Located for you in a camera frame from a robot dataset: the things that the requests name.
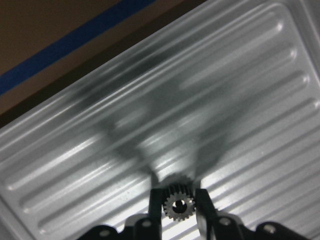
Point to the small steel pinion gear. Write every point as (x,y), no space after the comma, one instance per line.
(178,202)

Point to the silver ribbed metal tray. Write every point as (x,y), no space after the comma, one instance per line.
(228,95)

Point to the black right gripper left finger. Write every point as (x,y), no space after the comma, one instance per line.
(155,213)

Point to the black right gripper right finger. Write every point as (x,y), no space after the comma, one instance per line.
(205,214)

